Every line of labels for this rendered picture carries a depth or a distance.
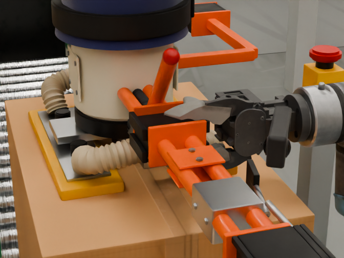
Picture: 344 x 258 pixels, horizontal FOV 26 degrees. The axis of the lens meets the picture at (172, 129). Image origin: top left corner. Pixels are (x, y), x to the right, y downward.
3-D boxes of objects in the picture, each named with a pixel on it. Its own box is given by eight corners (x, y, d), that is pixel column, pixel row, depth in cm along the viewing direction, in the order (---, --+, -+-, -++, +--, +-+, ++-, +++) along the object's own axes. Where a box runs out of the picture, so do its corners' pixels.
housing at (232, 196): (188, 216, 89) (188, 183, 87) (240, 207, 91) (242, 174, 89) (209, 246, 83) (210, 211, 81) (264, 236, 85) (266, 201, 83)
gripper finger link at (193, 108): (154, 103, 105) (212, 113, 109) (167, 119, 100) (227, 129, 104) (160, 83, 105) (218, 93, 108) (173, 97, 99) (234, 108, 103)
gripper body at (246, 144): (210, 138, 112) (282, 128, 116) (231, 162, 105) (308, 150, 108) (210, 90, 109) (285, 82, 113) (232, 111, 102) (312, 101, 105)
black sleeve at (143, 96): (132, 99, 119) (131, 89, 118) (143, 98, 119) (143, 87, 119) (144, 115, 113) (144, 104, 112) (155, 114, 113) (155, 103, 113)
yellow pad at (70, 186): (28, 119, 142) (26, 94, 140) (80, 113, 145) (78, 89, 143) (61, 202, 113) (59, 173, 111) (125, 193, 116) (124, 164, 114)
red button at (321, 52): (302, 63, 164) (303, 45, 163) (330, 60, 166) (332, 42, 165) (317, 73, 158) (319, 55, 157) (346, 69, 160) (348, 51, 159)
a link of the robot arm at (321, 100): (339, 153, 109) (345, 91, 105) (309, 157, 108) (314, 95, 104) (310, 130, 117) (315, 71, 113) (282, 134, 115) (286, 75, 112)
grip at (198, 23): (179, 26, 163) (179, 4, 161) (215, 23, 166) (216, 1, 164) (192, 37, 156) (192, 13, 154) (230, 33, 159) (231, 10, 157)
